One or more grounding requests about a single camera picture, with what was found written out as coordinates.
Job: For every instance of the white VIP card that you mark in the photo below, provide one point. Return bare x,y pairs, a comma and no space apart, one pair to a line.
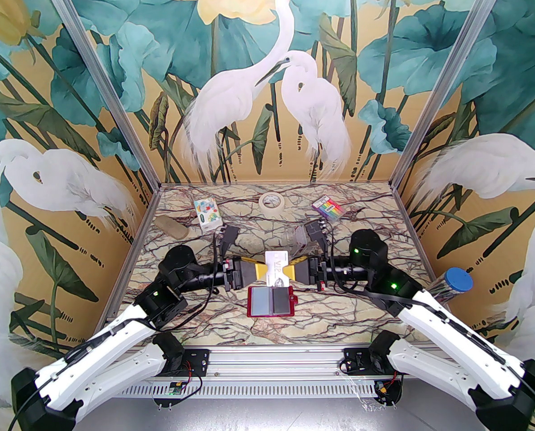
276,267

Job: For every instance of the red leather card holder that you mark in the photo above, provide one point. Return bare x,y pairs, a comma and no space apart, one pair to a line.
263,302

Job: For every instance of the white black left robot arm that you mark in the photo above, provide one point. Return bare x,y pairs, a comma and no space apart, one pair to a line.
114,330

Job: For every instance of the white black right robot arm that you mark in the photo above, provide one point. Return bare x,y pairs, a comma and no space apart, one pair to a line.
438,326

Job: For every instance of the clear plastic card box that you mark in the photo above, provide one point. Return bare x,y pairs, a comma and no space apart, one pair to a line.
296,240

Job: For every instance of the beige oval felt pad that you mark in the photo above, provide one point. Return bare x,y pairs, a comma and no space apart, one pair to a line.
172,228

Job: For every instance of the white masking tape roll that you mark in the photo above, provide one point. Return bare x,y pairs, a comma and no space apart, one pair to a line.
271,211

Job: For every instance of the cartoon print tissue pack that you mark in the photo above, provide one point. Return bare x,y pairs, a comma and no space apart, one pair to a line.
208,216

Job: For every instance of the rainbow coloured pen pack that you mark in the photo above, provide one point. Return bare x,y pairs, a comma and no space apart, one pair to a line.
328,208

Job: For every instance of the clear pen tube blue cap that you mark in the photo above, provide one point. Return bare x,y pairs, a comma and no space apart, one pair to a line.
458,281

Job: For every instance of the grey metal base sheet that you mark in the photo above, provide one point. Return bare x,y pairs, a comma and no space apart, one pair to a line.
271,415

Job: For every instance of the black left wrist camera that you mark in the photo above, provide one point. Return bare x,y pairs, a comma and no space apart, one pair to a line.
229,240

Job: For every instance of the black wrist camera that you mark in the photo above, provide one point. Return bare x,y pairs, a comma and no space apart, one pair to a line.
229,240
316,234

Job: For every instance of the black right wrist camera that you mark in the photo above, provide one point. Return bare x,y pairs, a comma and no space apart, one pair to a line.
316,234

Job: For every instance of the aluminium side rail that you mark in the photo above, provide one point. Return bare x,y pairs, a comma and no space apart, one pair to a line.
410,222
129,261

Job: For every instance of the aluminium front rail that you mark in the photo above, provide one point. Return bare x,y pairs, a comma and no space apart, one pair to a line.
276,362

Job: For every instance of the aluminium frame post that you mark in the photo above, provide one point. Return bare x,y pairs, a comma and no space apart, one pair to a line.
431,106
120,106

